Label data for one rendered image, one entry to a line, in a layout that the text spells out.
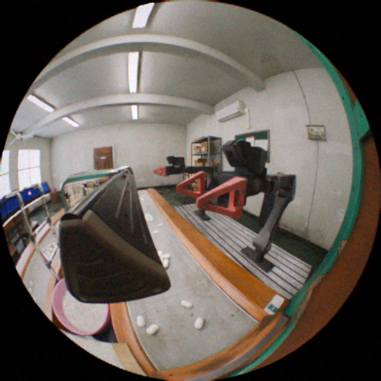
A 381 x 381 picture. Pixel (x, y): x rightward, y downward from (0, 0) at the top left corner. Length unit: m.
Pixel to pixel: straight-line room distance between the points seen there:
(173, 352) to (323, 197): 2.10
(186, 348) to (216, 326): 0.11
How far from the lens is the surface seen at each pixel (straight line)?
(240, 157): 0.24
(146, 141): 5.18
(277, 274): 0.65
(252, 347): 0.29
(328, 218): 2.13
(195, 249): 0.52
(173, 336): 0.39
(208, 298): 0.42
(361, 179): 0.30
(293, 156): 2.13
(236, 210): 0.18
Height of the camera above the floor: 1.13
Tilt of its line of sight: 14 degrees down
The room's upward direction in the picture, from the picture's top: straight up
